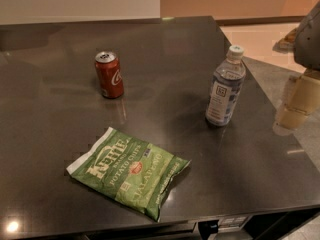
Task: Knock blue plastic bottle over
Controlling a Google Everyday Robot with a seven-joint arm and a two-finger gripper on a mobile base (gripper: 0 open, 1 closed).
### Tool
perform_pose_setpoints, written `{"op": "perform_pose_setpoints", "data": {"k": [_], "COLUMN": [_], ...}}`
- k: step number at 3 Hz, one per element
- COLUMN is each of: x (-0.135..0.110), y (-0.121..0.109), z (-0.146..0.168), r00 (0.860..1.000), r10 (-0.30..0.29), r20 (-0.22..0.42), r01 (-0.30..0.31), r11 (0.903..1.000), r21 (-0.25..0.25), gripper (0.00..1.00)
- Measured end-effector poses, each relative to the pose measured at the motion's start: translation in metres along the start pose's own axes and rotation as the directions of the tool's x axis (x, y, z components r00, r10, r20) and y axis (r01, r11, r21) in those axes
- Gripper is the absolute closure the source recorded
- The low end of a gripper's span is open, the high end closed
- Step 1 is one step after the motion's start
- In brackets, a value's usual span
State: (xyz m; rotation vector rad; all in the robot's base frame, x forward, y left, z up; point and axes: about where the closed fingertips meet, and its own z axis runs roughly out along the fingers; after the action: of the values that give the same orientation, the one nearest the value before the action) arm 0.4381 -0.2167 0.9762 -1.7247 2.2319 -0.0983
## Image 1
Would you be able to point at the red cola can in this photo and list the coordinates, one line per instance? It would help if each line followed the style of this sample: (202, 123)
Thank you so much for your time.
(107, 66)

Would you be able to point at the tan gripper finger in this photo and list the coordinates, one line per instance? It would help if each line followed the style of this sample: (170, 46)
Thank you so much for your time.
(301, 97)

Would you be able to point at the blue plastic water bottle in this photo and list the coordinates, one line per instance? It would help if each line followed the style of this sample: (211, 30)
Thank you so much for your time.
(225, 88)

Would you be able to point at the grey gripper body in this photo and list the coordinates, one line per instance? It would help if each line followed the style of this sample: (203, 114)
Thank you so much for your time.
(308, 40)

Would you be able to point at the green potato chips bag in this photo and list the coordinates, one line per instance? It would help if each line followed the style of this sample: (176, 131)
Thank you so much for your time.
(130, 171)

